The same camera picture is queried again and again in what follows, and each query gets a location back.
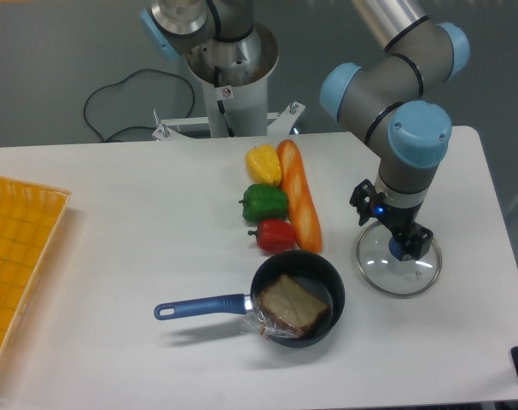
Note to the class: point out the red bell pepper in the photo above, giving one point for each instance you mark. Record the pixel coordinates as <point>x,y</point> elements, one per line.
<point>274,236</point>

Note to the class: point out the orange baguette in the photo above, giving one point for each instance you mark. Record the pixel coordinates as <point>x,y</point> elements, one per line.
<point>302,213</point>

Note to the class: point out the wrapped bread slice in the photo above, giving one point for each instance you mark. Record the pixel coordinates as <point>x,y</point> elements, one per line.
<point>286,309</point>

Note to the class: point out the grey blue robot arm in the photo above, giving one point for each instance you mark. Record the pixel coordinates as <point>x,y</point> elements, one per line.
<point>382,106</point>

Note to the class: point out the yellow bell pepper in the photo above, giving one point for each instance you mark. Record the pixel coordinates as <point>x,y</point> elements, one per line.
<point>263,165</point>

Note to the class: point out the green bell pepper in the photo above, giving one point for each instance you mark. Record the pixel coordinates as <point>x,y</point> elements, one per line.
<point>264,202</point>

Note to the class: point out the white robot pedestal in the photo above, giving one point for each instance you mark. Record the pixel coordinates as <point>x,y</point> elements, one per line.
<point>234,80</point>

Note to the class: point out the yellow plastic basket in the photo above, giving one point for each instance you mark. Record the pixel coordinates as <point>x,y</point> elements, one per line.
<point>29,216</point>

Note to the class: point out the black pot blue handle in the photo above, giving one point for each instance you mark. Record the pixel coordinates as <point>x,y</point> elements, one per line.
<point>312,271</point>

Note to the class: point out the glass pot lid blue knob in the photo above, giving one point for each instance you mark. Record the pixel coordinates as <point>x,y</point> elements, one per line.
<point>385,273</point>

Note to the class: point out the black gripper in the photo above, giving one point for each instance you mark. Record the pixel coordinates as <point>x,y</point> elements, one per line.
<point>397,211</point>

